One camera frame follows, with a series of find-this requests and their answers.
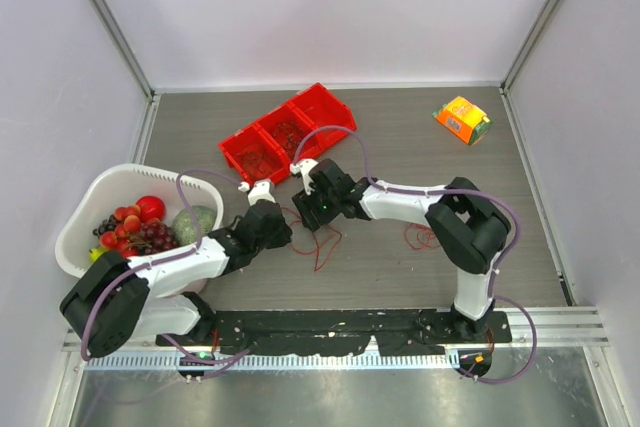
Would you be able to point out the red three-compartment bin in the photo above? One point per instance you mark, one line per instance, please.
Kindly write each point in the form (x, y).
(265, 148)

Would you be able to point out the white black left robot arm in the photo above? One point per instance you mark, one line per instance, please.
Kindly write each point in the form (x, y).
(120, 299)

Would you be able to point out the dark grape bunch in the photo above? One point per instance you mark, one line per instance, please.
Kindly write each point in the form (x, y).
(156, 237)

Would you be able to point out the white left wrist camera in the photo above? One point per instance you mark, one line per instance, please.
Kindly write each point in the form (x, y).
(260, 191)

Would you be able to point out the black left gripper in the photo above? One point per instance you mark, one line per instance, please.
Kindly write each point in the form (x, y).
(283, 235)

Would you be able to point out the yellow green pear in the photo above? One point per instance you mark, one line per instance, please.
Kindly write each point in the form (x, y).
(97, 252)

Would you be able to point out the white slotted cable duct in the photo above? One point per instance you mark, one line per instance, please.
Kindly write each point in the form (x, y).
(370, 360)

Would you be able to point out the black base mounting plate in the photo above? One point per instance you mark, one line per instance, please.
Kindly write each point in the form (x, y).
(338, 333)

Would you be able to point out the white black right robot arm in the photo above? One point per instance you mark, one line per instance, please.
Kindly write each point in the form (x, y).
(472, 231)

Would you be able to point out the white plastic basket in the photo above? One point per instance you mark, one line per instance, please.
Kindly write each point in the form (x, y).
(110, 192)

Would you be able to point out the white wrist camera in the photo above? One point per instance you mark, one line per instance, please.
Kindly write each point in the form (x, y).
(260, 191)
(303, 169)

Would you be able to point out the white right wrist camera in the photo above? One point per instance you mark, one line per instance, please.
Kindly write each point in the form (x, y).
(303, 169)

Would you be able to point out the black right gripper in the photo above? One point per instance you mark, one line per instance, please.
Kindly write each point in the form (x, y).
(305, 204)

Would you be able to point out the red apple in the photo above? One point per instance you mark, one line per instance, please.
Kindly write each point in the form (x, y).
(151, 207)

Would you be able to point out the orange green carton box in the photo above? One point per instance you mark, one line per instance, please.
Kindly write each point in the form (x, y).
(464, 119)

